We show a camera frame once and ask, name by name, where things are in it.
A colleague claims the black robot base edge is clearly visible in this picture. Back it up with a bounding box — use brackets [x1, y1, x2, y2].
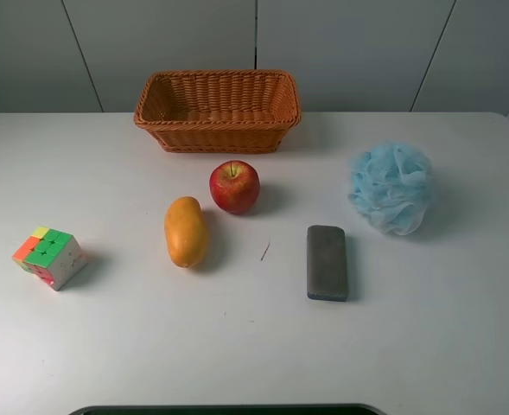
[73, 404, 384, 415]

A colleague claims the red apple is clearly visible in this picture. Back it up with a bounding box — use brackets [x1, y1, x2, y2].
[209, 160, 261, 214]

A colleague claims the orange wicker basket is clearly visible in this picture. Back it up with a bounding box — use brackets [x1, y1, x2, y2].
[134, 69, 302, 154]

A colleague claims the yellow mango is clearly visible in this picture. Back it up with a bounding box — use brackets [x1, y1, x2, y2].
[164, 196, 209, 268]

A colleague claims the grey blue whiteboard eraser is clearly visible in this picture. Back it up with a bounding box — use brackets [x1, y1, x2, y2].
[307, 225, 348, 302]

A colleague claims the blue mesh bath pouf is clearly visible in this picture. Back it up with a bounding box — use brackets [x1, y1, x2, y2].
[348, 143, 434, 236]

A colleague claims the colourful puzzle cube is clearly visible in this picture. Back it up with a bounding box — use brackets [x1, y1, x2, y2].
[12, 227, 88, 291]

